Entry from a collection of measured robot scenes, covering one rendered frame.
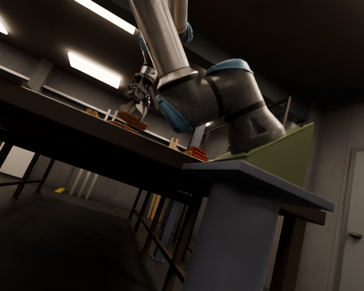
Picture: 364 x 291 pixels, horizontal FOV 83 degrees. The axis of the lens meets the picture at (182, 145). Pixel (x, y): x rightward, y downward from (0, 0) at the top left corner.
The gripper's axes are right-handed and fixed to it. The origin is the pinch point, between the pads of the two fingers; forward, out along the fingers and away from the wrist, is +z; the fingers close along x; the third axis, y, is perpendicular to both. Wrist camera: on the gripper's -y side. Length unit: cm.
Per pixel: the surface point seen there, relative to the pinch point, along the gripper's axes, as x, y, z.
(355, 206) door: 92, -283, -35
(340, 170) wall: 72, -301, -84
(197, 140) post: -87, -173, -57
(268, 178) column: 63, 12, 16
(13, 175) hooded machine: -483, -116, 94
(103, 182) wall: -460, -318, 54
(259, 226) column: 61, 5, 25
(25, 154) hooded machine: -483, -116, 45
